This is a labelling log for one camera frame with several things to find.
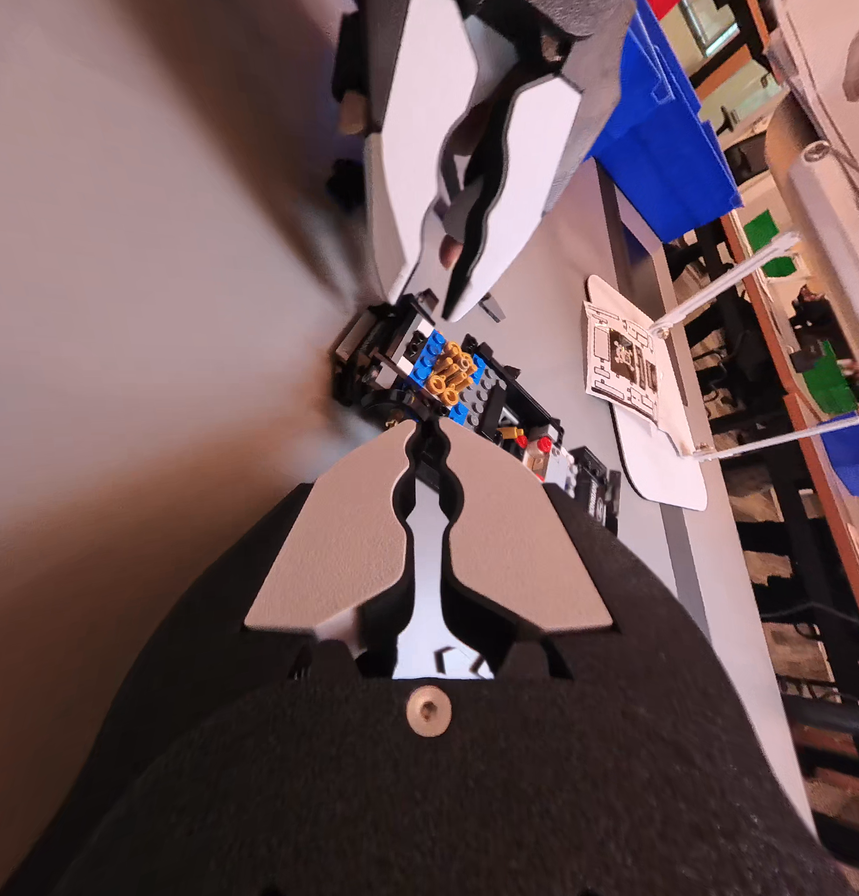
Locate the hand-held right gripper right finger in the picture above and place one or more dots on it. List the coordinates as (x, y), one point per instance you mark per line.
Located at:
(528, 553)

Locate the blue plastic bin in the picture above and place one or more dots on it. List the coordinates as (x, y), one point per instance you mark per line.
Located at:
(668, 140)

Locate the small blue storage bin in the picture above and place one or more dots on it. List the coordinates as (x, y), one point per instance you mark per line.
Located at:
(853, 455)

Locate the white stand rod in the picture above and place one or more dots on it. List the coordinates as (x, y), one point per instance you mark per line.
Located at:
(780, 437)
(710, 301)

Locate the lego sticker sheet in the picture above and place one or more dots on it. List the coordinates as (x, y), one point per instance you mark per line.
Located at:
(629, 361)

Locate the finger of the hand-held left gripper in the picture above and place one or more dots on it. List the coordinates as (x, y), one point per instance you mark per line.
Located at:
(409, 126)
(521, 182)

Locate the lego car model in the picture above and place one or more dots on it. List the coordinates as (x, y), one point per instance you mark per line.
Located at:
(465, 378)

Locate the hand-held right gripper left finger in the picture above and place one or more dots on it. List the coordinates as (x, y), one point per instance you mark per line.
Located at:
(339, 546)

